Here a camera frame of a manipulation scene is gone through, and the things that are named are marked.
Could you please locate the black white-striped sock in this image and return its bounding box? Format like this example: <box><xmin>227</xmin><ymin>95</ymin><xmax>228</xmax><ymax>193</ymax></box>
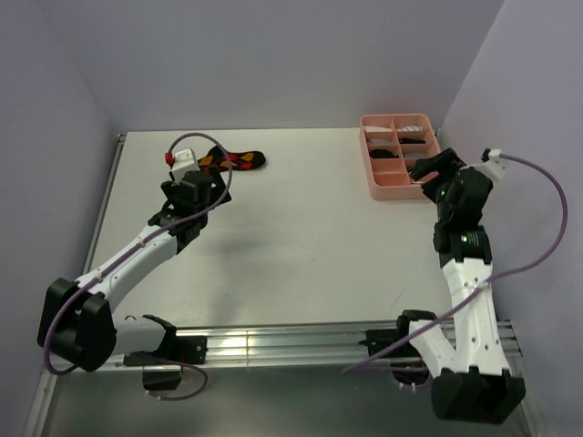
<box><xmin>408</xmin><ymin>161</ymin><xmax>435</xmax><ymax>179</ymax></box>

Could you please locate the black orange argyle sock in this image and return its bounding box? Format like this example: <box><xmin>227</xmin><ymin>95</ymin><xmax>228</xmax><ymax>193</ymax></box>
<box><xmin>198</xmin><ymin>146</ymin><xmax>267</xmax><ymax>172</ymax></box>

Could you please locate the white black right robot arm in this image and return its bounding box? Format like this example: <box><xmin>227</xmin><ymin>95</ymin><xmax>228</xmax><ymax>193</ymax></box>
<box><xmin>394</xmin><ymin>148</ymin><xmax>526</xmax><ymax>425</ymax></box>

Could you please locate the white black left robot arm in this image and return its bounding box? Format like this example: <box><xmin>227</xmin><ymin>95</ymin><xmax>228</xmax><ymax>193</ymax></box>
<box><xmin>37</xmin><ymin>168</ymin><xmax>231</xmax><ymax>371</ymax></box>

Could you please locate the striped white sock in tray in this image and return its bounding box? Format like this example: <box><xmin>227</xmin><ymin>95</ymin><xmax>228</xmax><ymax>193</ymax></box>
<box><xmin>395</xmin><ymin>124</ymin><xmax>425</xmax><ymax>132</ymax></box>

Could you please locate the pink compartment organizer tray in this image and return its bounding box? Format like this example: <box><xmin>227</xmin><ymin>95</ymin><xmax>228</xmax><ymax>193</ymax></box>
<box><xmin>359</xmin><ymin>113</ymin><xmax>441</xmax><ymax>201</ymax></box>

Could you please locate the black rolled sock in tray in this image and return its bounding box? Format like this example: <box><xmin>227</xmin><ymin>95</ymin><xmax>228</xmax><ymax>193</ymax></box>
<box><xmin>369</xmin><ymin>148</ymin><xmax>398</xmax><ymax>159</ymax></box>

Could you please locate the white rolled sock in tray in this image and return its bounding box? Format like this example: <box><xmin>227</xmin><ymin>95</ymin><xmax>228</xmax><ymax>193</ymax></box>
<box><xmin>363</xmin><ymin>125</ymin><xmax>394</xmax><ymax>137</ymax></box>

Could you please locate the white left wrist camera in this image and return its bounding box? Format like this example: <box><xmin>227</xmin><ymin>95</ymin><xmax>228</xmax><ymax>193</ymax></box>
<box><xmin>165</xmin><ymin>148</ymin><xmax>199</xmax><ymax>180</ymax></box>

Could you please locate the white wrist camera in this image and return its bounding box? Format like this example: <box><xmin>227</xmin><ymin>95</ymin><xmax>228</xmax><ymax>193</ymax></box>
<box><xmin>480</xmin><ymin>148</ymin><xmax>507</xmax><ymax>183</ymax></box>
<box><xmin>165</xmin><ymin>148</ymin><xmax>199</xmax><ymax>180</ymax></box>

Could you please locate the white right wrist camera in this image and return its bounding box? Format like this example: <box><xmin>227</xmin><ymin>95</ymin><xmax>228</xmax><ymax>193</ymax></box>
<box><xmin>480</xmin><ymin>148</ymin><xmax>507</xmax><ymax>183</ymax></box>

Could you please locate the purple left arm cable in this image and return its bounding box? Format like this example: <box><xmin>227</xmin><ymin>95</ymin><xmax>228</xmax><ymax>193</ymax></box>
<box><xmin>43</xmin><ymin>131</ymin><xmax>236</xmax><ymax>402</ymax></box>

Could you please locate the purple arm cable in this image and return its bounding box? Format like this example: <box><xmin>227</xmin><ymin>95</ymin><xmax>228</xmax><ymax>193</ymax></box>
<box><xmin>342</xmin><ymin>153</ymin><xmax>569</xmax><ymax>375</ymax></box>
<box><xmin>43</xmin><ymin>131</ymin><xmax>236</xmax><ymax>402</ymax></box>

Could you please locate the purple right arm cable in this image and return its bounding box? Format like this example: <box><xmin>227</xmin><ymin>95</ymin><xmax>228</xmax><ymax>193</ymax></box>
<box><xmin>342</xmin><ymin>153</ymin><xmax>569</xmax><ymax>375</ymax></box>

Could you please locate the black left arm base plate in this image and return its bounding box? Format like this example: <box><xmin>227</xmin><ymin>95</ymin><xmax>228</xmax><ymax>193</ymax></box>
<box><xmin>123</xmin><ymin>336</ymin><xmax>208</xmax><ymax>367</ymax></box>

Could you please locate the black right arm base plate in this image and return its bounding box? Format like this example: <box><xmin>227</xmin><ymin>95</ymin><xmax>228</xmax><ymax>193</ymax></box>
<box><xmin>358</xmin><ymin>329</ymin><xmax>421</xmax><ymax>359</ymax></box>

